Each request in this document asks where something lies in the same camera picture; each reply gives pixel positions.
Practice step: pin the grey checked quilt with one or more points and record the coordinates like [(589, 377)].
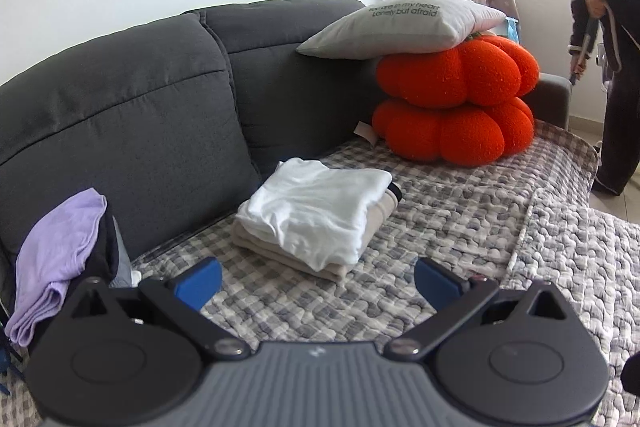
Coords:
[(450, 207)]

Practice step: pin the purple garment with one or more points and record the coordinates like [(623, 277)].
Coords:
[(55, 247)]

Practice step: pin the dark garment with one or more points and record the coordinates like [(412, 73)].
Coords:
[(107, 247)]

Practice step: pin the beige garment with navy trim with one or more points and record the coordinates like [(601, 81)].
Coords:
[(372, 227)]

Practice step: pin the white shorts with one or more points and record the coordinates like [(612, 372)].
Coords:
[(310, 202)]

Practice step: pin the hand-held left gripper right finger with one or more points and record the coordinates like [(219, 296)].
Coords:
[(440, 282)]

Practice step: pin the dark grey sofa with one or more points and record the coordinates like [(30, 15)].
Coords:
[(125, 107)]

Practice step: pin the light grey printed pillow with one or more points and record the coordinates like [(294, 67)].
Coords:
[(400, 27)]

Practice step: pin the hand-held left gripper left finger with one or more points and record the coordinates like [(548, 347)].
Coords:
[(200, 282)]

